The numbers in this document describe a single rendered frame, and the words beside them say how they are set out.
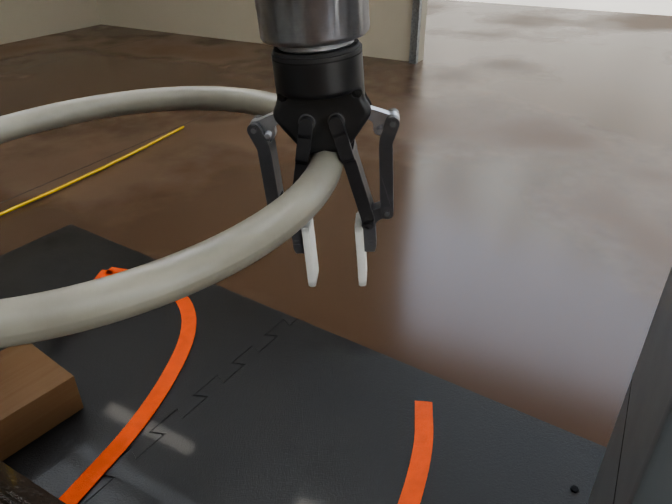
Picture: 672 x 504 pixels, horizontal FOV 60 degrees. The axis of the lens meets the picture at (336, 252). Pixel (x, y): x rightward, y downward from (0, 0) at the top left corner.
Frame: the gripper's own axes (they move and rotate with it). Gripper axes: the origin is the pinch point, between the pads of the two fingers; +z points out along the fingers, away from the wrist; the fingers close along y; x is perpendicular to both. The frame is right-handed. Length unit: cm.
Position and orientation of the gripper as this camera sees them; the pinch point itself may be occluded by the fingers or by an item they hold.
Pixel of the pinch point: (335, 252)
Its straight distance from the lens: 57.7
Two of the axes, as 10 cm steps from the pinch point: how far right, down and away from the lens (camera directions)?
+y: -9.9, 0.2, 1.2
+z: 0.8, 8.4, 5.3
